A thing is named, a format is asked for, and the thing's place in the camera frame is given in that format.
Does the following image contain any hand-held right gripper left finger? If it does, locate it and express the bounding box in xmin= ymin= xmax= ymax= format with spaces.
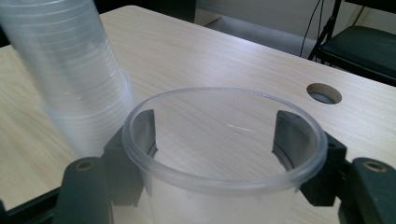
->
xmin=102 ymin=108 xmax=157 ymax=208

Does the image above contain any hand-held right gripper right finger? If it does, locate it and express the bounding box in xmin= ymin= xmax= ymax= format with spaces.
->
xmin=272 ymin=110 xmax=348 ymax=208

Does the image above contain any clear plastic drinking cup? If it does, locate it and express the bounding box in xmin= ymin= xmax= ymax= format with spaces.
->
xmin=120 ymin=87 xmax=329 ymax=224

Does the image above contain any stack of clear cups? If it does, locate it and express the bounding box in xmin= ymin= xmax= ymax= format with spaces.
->
xmin=0 ymin=0 xmax=138 ymax=159

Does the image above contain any black folding chair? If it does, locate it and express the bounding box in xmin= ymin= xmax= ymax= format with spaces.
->
xmin=307 ymin=0 xmax=396 ymax=88

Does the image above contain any black wall socket cable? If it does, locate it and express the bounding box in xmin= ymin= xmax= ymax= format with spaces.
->
xmin=299 ymin=0 xmax=323 ymax=59

